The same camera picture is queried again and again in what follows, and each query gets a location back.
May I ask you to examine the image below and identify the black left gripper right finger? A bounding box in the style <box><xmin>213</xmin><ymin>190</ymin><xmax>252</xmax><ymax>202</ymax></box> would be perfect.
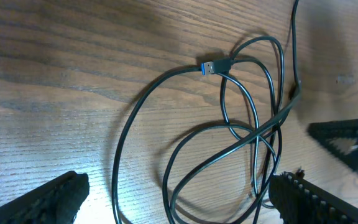
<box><xmin>268</xmin><ymin>172</ymin><xmax>358</xmax><ymax>224</ymax></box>

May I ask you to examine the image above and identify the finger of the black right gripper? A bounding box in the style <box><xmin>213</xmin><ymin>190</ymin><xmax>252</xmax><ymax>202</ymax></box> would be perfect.
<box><xmin>307</xmin><ymin>119</ymin><xmax>358</xmax><ymax>173</ymax></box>

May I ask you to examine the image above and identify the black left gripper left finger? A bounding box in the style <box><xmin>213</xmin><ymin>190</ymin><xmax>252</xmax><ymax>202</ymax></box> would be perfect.
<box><xmin>0</xmin><ymin>171</ymin><xmax>90</xmax><ymax>224</ymax></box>

